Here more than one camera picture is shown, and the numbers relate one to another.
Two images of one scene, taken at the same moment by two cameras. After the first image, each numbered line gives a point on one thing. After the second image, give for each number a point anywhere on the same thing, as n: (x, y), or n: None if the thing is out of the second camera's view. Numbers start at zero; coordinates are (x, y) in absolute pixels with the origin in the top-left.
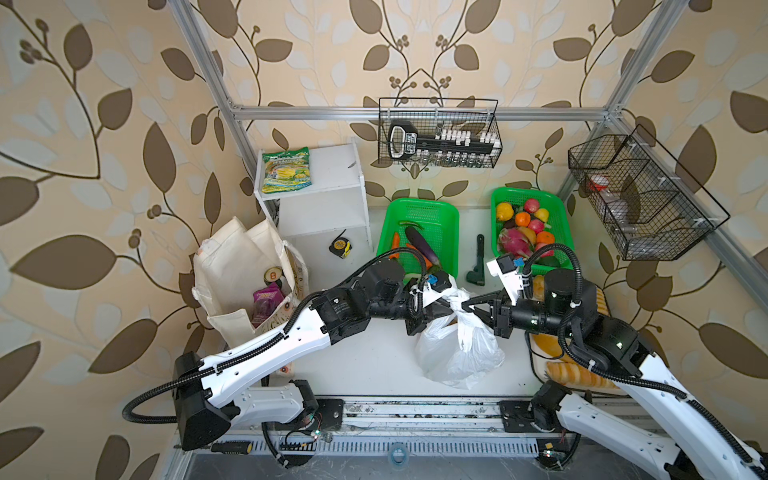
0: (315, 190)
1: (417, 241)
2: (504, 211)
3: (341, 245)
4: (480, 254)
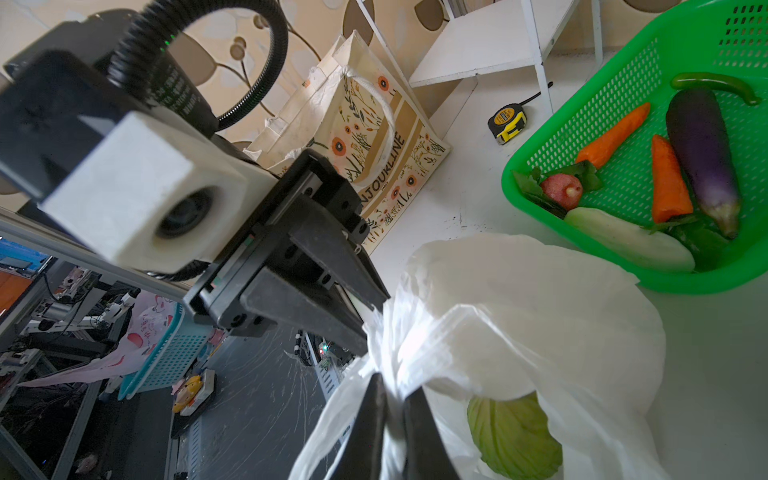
0: (485, 36)
1: (699, 137)
2: None
3: (507, 121)
4: None
